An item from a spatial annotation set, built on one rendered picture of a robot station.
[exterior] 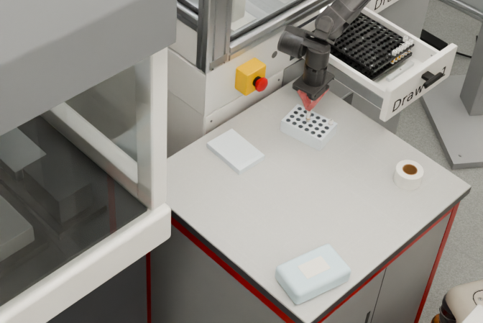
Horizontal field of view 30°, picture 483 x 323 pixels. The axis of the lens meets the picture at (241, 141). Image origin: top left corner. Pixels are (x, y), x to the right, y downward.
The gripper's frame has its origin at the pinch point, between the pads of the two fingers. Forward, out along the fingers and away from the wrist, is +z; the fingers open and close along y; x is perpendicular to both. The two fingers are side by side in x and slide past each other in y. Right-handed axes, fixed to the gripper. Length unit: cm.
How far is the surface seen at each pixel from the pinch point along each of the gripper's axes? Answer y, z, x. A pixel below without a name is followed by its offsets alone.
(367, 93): -14.2, -0.2, 9.0
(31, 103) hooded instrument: 84, -53, -7
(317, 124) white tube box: -1.7, 6.0, 2.2
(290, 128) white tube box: 3.3, 7.0, -2.7
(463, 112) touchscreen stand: -120, 81, 7
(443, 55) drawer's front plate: -33.1, -7.2, 19.8
